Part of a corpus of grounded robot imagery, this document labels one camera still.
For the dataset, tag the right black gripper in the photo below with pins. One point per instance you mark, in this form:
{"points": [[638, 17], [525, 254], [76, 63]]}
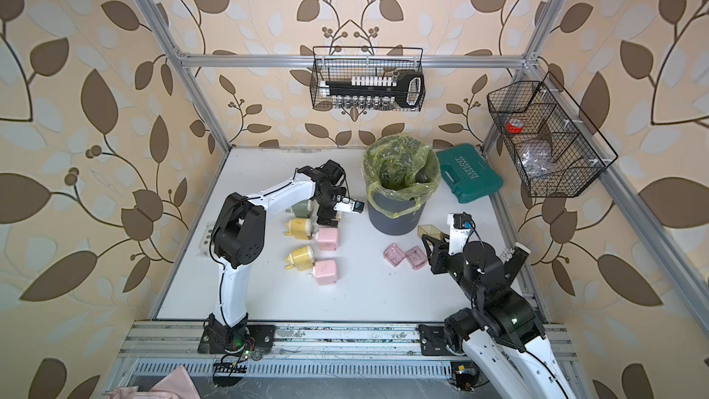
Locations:
{"points": [[438, 256]]}

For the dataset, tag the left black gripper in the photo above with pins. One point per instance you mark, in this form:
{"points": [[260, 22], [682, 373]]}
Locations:
{"points": [[324, 214]]}

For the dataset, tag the pink sharpener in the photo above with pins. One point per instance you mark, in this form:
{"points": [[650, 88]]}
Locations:
{"points": [[328, 238], [325, 272]]}

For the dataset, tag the green pencil sharpener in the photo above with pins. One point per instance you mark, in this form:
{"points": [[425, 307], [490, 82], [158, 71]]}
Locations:
{"points": [[302, 209]]}

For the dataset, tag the yellow sharpener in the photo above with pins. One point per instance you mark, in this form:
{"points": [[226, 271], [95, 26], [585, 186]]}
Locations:
{"points": [[302, 259], [299, 228]]}

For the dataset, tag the pink transparent shavings tray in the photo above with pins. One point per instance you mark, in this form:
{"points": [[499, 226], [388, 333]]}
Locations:
{"points": [[394, 255]]}

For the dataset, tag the yellow sharpener front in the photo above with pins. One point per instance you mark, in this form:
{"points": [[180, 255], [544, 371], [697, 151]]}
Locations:
{"points": [[302, 259]]}

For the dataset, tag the pink sharpener front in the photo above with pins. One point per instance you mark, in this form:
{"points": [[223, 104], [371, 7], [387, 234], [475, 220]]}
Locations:
{"points": [[325, 272]]}

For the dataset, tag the yellow transparent shavings tray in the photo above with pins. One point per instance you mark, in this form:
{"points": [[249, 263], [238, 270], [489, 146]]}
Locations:
{"points": [[431, 231]]}

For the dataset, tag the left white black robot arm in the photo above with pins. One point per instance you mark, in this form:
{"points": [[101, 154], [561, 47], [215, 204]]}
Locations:
{"points": [[239, 234]]}

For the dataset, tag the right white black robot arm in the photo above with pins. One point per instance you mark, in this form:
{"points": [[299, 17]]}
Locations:
{"points": [[500, 332]]}

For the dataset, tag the grey trash bin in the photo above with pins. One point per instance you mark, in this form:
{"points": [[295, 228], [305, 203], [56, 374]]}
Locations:
{"points": [[395, 212]]}

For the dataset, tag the green plastic tool case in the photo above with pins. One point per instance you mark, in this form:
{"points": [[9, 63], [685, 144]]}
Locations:
{"points": [[467, 173]]}

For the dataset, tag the green plastic bin liner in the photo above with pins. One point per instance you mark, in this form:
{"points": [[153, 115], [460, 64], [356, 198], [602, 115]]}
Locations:
{"points": [[400, 162]]}

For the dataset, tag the white button remote box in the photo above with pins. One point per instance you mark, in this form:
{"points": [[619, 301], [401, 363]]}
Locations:
{"points": [[206, 240]]}

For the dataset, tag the socket set holder black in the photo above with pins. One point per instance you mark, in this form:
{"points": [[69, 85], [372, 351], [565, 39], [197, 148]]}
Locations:
{"points": [[403, 90]]}

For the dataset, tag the clear plastic bag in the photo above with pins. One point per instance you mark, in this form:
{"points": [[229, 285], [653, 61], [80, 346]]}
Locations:
{"points": [[537, 158]]}

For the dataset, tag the pink cloth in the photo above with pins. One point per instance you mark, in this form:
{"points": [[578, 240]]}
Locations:
{"points": [[176, 385]]}

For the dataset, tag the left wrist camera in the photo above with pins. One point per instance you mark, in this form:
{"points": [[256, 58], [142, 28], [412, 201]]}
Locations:
{"points": [[349, 205]]}

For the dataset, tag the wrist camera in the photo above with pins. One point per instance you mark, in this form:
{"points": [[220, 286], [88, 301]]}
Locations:
{"points": [[349, 205], [462, 227]]}

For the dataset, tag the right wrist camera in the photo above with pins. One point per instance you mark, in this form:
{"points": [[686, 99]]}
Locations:
{"points": [[462, 227]]}

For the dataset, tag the black wire basket back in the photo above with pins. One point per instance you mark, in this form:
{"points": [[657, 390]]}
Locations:
{"points": [[344, 62]]}

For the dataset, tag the black wire basket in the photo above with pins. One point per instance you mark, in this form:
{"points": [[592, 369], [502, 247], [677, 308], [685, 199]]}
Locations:
{"points": [[581, 153], [344, 62]]}

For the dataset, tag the black wire basket right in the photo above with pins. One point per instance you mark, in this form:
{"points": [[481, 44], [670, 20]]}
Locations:
{"points": [[581, 153]]}

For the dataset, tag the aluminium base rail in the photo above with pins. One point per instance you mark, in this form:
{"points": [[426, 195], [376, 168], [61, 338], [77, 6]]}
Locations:
{"points": [[296, 339]]}

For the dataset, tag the slotted grey cable duct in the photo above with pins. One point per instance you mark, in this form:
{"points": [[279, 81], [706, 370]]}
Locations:
{"points": [[300, 368]]}

